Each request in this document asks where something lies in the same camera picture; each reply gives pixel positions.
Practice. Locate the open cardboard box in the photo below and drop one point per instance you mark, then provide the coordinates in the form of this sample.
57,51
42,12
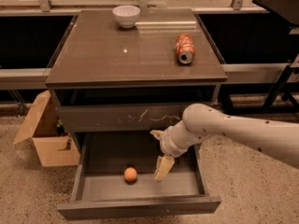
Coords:
41,125

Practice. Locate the orange fruit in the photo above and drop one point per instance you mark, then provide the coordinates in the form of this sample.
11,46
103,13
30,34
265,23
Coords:
130,174

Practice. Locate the dark grey drawer cabinet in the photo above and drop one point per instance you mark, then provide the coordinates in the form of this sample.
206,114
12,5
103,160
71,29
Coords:
104,64

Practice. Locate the white ceramic bowl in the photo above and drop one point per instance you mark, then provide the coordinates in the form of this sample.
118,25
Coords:
126,16

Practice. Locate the black metal stand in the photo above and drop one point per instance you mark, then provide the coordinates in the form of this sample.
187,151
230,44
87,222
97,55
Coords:
276,83

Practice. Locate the black table top corner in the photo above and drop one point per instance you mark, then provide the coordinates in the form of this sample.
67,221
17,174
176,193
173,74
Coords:
287,9

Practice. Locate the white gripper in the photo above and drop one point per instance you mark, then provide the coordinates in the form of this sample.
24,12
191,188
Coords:
167,144

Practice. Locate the scratched grey top drawer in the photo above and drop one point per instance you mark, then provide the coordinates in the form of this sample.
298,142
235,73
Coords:
112,118

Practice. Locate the open grey middle drawer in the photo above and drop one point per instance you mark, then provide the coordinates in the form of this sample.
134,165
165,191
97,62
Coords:
100,190

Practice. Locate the orange soda can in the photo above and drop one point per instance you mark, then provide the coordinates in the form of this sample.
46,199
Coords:
185,48

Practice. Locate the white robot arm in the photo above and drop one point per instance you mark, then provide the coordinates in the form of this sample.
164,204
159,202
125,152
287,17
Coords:
276,139

